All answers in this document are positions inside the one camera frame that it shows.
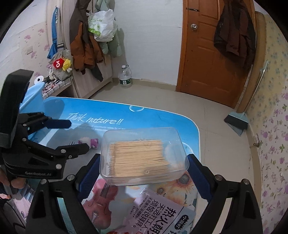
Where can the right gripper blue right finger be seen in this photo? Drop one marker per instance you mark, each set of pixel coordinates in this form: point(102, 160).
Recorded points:
point(244, 213)

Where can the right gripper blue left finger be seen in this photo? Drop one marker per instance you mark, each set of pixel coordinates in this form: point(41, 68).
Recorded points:
point(55, 202)

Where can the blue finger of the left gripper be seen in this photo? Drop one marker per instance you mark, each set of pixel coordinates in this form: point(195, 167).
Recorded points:
point(73, 151)
point(57, 124)

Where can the small white purple plush toy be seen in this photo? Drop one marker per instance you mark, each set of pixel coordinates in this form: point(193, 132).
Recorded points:
point(91, 142)

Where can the clear box of toothpicks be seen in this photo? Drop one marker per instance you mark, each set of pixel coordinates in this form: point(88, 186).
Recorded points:
point(142, 156)

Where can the spicy snack bag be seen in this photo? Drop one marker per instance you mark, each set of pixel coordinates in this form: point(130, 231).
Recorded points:
point(153, 213)

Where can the person's left hand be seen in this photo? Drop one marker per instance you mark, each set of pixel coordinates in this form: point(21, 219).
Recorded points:
point(12, 180)

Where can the light blue plastic basin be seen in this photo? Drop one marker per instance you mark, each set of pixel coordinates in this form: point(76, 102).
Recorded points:
point(32, 94)

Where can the tiled cluttered side shelf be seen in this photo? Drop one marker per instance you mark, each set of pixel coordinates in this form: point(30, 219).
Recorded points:
point(55, 87)

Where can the white tape roll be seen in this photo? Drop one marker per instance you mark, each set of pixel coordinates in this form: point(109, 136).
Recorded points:
point(39, 79)

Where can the yellow plush charm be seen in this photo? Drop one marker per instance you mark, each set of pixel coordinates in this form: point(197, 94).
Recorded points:
point(67, 66)

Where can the red round plush charm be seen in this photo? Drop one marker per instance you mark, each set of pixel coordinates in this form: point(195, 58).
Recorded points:
point(58, 63)

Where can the printed landscape table mat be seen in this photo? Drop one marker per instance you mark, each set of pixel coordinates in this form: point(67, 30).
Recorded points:
point(112, 122)

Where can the brown orange hanging jacket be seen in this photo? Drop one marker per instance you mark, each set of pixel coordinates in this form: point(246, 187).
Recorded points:
point(86, 52)

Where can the large clear water bottle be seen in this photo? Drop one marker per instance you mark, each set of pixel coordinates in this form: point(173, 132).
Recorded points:
point(125, 76)

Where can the pale green hanging garment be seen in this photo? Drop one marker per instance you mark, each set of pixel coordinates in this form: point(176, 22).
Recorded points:
point(111, 46)

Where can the white green plastic bag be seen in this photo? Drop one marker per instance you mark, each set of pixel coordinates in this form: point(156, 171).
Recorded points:
point(100, 24)

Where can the brown wooden door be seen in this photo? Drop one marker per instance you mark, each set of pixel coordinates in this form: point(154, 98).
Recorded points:
point(203, 70)

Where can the dark brown coat on door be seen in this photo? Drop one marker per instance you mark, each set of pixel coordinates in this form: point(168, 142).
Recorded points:
point(235, 35)

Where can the blue strap grey bag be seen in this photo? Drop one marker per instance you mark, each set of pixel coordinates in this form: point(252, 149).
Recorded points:
point(58, 48)

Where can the teal dustpan with handle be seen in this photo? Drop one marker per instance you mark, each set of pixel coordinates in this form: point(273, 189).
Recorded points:
point(239, 121)

